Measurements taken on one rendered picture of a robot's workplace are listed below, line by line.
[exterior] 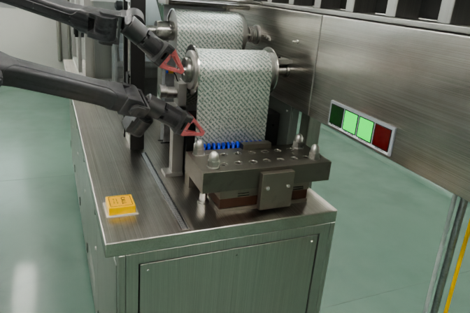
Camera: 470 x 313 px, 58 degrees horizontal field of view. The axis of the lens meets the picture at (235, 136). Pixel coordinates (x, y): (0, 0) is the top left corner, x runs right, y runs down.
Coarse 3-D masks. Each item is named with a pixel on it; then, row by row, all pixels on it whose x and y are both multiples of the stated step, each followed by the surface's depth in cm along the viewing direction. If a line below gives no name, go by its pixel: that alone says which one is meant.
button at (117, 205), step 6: (108, 198) 116; (114, 198) 116; (120, 198) 116; (126, 198) 116; (132, 198) 117; (108, 204) 113; (114, 204) 113; (120, 204) 113; (126, 204) 113; (132, 204) 114; (108, 210) 111; (114, 210) 111; (120, 210) 112; (126, 210) 113; (132, 210) 114
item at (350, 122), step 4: (348, 112) 111; (348, 116) 111; (352, 116) 110; (356, 116) 108; (344, 120) 113; (348, 120) 111; (352, 120) 110; (356, 120) 108; (344, 124) 113; (348, 124) 111; (352, 124) 110; (344, 128) 113; (348, 128) 112; (352, 128) 110; (352, 132) 110
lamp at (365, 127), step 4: (360, 120) 107; (364, 120) 106; (368, 120) 104; (360, 124) 107; (364, 124) 106; (368, 124) 104; (372, 124) 103; (360, 128) 107; (364, 128) 106; (368, 128) 105; (372, 128) 103; (360, 132) 107; (364, 132) 106; (368, 132) 105; (360, 136) 107; (364, 136) 106; (368, 136) 105; (368, 140) 105
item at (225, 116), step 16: (208, 96) 126; (224, 96) 127; (240, 96) 130; (256, 96) 132; (208, 112) 127; (224, 112) 129; (240, 112) 131; (256, 112) 134; (208, 128) 129; (224, 128) 131; (240, 128) 133; (256, 128) 135
